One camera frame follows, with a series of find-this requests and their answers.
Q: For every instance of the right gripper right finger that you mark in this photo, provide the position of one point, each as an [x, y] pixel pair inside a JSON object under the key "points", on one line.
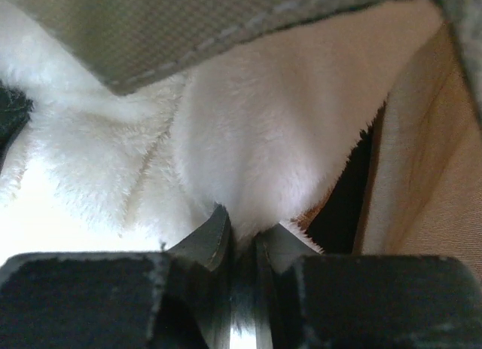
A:
{"points": [[309, 300]]}

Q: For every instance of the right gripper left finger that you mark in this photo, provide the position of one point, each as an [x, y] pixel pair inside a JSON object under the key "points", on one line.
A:
{"points": [[172, 299]]}

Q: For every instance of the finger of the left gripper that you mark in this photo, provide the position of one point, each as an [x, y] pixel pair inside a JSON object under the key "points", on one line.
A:
{"points": [[15, 109]]}

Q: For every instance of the beige pet tent fabric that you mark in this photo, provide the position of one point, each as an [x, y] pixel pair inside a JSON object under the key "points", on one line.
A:
{"points": [[422, 193]]}

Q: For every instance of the white fluffy cushion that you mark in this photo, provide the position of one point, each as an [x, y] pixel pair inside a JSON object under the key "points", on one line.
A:
{"points": [[265, 129]]}

